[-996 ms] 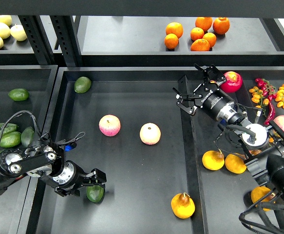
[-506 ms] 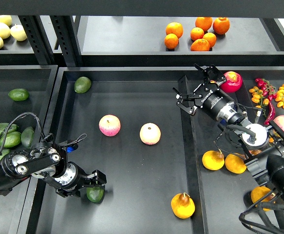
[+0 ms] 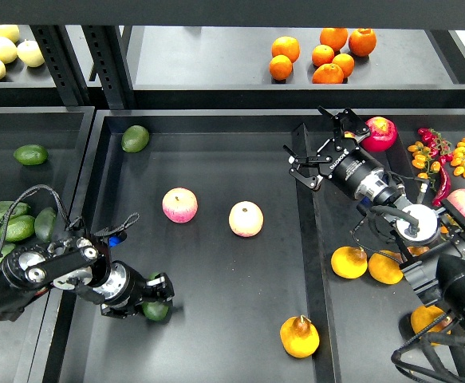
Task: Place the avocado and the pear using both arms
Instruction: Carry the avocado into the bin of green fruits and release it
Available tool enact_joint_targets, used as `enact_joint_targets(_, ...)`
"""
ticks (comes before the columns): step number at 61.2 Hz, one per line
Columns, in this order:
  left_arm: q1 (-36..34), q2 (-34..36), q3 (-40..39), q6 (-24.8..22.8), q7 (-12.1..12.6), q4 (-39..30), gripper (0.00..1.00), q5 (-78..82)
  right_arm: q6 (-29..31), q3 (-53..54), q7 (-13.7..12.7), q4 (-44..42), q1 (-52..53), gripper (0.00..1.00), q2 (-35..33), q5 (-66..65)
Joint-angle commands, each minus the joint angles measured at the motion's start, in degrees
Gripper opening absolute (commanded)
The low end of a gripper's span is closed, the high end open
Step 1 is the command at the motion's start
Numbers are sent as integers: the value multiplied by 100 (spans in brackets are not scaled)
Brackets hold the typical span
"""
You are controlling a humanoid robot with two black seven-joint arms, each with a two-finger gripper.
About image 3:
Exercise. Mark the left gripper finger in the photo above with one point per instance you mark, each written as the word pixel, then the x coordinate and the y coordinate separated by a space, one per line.
pixel 158 288
pixel 120 313

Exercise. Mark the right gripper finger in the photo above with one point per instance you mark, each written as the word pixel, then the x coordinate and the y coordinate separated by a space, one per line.
pixel 299 163
pixel 345 121

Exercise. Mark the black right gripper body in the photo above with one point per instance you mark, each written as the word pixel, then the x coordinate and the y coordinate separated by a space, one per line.
pixel 352 169

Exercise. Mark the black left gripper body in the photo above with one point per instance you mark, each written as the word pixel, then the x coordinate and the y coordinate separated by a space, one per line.
pixel 124 286

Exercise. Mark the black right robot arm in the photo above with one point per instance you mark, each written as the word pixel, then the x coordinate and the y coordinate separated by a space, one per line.
pixel 372 319

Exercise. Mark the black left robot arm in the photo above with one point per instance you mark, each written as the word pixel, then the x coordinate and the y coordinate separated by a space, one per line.
pixel 79 262

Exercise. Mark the yellow pear with long stem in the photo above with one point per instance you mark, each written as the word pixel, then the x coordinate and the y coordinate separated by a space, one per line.
pixel 349 262

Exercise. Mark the dark avocado upright left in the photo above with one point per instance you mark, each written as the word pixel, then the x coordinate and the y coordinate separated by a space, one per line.
pixel 44 224

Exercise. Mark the light green avocado left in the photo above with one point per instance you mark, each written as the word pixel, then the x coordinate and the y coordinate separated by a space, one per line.
pixel 18 229

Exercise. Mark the green avocado at tray corner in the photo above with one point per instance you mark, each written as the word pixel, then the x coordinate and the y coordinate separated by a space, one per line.
pixel 135 139

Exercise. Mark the green avocado in left tray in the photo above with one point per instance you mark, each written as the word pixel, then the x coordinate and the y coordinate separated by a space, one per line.
pixel 31 154

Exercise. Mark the pale yellow pear right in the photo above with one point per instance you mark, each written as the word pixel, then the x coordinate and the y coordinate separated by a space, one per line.
pixel 30 54

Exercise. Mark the pale yellow pear middle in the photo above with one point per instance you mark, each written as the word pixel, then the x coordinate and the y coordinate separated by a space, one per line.
pixel 8 50

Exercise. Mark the red apple right tray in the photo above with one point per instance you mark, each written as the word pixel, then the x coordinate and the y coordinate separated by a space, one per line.
pixel 383 134

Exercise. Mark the orange front bottom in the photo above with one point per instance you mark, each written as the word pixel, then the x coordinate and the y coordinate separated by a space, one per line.
pixel 328 74

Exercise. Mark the orange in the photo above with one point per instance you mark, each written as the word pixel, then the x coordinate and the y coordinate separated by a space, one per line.
pixel 362 41
pixel 335 38
pixel 328 74
pixel 345 62
pixel 280 67
pixel 322 54
pixel 287 46

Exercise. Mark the orange right of centre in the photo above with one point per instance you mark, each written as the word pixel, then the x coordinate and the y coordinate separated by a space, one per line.
pixel 345 62

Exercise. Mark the orange cherry tomato cluster left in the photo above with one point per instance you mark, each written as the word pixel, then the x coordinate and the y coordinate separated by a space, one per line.
pixel 424 159

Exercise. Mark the orange cherry tomato cluster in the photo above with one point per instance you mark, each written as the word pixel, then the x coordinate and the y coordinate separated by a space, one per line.
pixel 424 159
pixel 458 159

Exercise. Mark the pale pink apple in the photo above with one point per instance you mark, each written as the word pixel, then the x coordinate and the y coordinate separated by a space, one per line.
pixel 246 219

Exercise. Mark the orange top right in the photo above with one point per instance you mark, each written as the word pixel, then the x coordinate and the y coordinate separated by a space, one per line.
pixel 362 41

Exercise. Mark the orange top centre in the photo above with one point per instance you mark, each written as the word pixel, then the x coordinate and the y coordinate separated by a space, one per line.
pixel 335 38

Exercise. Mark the pink red apple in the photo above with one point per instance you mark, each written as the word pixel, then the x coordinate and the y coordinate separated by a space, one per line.
pixel 180 205

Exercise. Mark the orange lower left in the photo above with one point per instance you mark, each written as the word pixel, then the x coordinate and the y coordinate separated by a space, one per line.
pixel 280 67

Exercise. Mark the red cherry tomato cluster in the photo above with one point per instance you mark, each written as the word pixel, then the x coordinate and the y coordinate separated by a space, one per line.
pixel 435 147

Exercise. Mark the orange top left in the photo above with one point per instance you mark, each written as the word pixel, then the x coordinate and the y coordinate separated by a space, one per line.
pixel 287 46

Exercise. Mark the red chili pepper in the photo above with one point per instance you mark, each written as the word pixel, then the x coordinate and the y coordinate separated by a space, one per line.
pixel 444 189

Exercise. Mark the black centre tray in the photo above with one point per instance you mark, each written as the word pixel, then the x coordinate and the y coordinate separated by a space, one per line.
pixel 232 294

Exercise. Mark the black tray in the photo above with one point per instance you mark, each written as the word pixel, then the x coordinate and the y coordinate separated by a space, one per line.
pixel 232 294
pixel 27 344

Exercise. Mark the orange cherry tomato cluster right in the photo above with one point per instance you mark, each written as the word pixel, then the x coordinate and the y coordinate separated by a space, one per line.
pixel 458 159

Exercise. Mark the black left tray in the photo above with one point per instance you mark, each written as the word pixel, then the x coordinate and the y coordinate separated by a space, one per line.
pixel 27 344

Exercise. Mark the black tray divider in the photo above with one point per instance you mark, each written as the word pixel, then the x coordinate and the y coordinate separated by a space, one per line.
pixel 325 359

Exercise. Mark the black shelf upright post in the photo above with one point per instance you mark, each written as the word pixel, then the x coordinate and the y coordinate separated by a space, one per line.
pixel 109 55

